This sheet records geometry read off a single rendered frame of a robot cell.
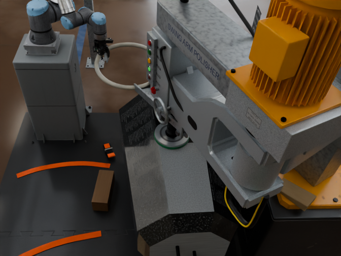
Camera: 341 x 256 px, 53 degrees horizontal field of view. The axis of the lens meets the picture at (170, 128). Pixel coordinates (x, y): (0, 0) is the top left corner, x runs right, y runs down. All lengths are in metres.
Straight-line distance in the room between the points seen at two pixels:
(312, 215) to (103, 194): 1.46
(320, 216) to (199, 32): 1.23
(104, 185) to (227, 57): 1.73
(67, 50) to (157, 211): 1.49
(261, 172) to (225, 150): 0.27
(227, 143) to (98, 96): 2.28
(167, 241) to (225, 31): 1.08
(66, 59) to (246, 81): 1.80
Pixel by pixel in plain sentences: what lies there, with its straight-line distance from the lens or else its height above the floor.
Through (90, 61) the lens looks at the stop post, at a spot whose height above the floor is 0.01.
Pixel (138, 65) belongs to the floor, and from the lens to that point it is 4.04.
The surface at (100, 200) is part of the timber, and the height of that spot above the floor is 0.13.
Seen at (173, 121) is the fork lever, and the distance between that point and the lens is 1.87.
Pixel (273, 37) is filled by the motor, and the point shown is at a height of 1.93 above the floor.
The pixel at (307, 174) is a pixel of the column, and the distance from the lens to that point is 2.12.
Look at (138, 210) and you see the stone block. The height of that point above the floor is 0.66.
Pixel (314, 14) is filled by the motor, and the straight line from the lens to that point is 0.94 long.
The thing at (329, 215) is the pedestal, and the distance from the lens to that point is 2.12.
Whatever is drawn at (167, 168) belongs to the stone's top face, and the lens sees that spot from 1.96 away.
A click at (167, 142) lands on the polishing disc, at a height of 0.83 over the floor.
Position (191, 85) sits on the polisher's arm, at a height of 1.37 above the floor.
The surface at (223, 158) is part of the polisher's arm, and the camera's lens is 1.50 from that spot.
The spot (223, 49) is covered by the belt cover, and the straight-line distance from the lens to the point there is 1.30.
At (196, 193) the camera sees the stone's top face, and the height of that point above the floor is 0.80.
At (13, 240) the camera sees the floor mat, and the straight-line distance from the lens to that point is 2.77.
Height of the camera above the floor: 2.36
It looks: 46 degrees down
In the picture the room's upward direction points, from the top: 5 degrees clockwise
